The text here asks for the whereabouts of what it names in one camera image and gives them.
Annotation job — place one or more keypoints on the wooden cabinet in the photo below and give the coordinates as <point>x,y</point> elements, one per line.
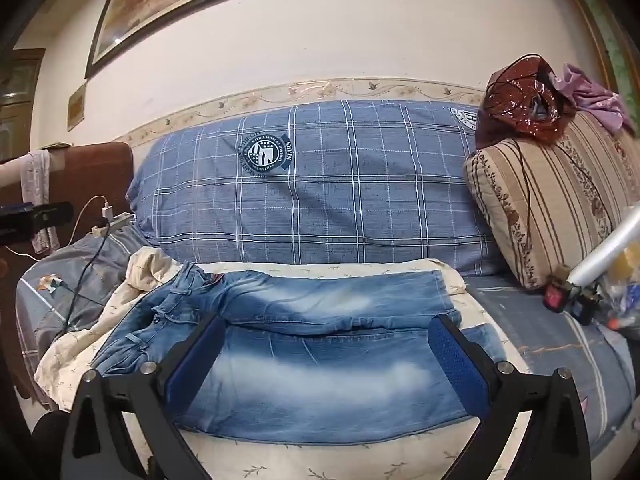
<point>20,110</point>

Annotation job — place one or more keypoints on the clear plastic bag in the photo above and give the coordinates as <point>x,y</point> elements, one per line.
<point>622,290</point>

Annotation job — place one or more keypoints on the blue denim pants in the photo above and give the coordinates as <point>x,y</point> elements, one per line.
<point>310,375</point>

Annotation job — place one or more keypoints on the silver tube tool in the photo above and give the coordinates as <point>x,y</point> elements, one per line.
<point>610,250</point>

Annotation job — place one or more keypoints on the pale pink hanging cloth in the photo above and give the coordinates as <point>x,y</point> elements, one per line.
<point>35,180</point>

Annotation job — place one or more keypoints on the purple cloth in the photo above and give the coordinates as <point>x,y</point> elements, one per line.
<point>595,97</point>

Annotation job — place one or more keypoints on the small wall plaque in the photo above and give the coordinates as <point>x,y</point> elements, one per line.
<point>76,107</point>

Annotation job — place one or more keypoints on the cream leaf-print blanket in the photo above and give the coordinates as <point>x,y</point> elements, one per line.
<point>310,460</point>

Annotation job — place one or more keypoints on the blue plaid pillow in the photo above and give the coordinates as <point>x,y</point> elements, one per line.
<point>350,200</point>

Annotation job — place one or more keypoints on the red and black small device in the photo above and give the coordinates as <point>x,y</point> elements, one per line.
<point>554,296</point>

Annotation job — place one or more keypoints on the shiny red plastic bag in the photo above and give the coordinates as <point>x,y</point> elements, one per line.
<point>520,105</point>

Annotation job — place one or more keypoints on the white rail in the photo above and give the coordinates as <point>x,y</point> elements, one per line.
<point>10,172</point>

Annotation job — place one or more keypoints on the white charger plug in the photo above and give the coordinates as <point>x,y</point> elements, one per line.
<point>106,210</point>

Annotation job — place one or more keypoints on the brown headboard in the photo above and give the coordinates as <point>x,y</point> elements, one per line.
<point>100,175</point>

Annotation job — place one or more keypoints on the grey-blue plaid bedsheet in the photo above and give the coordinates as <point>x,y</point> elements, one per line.
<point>545,340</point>

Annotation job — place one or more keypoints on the beige power strip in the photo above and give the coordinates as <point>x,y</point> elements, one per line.
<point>117,222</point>

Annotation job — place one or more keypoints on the beige striped floral cushion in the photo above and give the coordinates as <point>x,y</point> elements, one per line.
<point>550,195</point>

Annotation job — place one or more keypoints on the green framed panel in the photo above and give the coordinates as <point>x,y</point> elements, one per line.
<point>607,35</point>

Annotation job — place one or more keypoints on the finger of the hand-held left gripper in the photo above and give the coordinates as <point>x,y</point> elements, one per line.
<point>45,217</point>

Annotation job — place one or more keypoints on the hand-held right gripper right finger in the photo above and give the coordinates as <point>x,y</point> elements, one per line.
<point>460,367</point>

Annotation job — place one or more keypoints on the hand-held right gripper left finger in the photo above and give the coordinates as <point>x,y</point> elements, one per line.
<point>197,366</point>

